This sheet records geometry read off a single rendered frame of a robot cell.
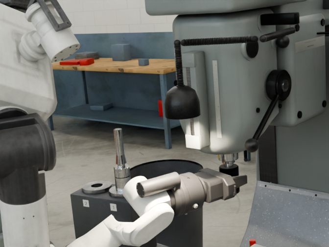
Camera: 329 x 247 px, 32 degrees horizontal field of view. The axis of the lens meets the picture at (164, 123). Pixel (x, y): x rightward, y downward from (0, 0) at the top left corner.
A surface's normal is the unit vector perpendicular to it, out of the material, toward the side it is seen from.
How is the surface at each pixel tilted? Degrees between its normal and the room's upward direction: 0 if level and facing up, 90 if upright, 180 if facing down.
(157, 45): 90
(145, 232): 115
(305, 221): 63
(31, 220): 99
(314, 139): 90
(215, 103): 90
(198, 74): 90
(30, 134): 36
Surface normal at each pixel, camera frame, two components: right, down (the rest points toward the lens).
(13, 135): 0.21, -0.70
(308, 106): 0.75, 0.09
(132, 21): -0.65, 0.22
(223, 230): -0.08, -0.97
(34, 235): 0.42, 0.33
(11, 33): 0.69, -0.48
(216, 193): 0.56, 0.14
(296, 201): -0.62, -0.25
